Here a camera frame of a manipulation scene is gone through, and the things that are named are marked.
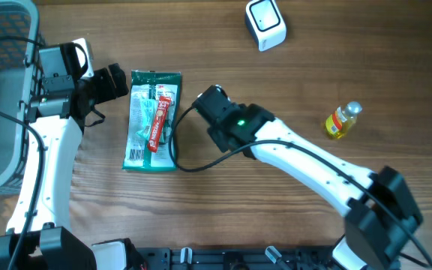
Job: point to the green 3M gloves package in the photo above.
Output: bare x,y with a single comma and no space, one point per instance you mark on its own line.
152,85

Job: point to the yellow oil bottle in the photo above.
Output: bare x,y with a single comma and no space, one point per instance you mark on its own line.
338,124

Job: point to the dark grey plastic basket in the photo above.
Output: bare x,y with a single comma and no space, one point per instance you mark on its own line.
20,76

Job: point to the red Nescafe coffee sachet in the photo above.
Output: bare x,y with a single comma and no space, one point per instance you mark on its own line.
158,123

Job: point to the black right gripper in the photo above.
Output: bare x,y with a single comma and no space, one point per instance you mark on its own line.
223,142

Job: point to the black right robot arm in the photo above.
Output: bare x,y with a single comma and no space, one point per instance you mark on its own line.
379,212

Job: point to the white barcode scanner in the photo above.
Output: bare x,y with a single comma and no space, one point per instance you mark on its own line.
265,23

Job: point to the white wet wipe sachet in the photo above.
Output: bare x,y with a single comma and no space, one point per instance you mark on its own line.
148,109

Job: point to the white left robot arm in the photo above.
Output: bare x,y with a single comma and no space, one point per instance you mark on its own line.
38,235

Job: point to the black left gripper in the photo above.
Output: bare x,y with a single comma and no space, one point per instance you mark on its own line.
110,91

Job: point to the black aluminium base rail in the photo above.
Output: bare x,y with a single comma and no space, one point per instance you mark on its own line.
302,258

